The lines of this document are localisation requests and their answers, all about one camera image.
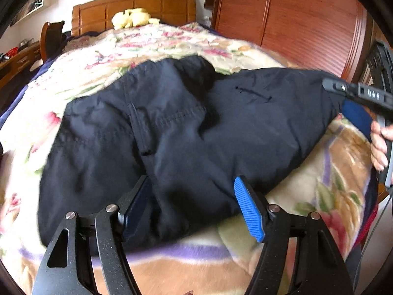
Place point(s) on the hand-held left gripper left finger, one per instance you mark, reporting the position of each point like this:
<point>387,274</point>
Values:
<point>138,209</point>

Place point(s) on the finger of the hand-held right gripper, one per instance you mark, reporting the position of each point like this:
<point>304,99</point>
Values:
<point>339,86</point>

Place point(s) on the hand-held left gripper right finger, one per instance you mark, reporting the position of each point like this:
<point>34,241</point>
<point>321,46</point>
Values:
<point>248,209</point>

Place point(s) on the dark navy shorts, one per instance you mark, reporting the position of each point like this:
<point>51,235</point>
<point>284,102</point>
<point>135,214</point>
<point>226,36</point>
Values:
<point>184,129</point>

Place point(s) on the person's right hand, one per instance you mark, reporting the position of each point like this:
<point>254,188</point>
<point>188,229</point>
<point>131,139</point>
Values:
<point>378,150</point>

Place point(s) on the blue cloth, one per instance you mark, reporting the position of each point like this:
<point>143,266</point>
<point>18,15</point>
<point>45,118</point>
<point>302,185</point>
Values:
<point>356,116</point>

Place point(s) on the wooden wardrobe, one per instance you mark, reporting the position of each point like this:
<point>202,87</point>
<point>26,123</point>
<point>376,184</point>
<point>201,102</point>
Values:
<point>291,21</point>

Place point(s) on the floral blanket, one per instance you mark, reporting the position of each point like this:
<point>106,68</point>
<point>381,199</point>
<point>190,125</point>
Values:
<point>107,55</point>

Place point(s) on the wooden desk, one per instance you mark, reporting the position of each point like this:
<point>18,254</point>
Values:
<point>18,61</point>

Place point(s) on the yellow plush toy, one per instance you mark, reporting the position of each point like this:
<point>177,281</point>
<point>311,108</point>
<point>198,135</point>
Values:
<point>129,18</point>

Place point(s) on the wooden chair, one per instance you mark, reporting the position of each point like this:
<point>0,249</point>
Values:
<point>50,37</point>

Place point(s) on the red basket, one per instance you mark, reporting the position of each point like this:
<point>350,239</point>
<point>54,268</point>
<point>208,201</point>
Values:
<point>12,53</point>

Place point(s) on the wooden bed headboard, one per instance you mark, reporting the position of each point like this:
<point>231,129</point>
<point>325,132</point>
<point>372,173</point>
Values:
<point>98,12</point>

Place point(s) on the white framed wall picture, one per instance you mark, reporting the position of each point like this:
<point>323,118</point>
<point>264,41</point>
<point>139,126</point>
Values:
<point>33,6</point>

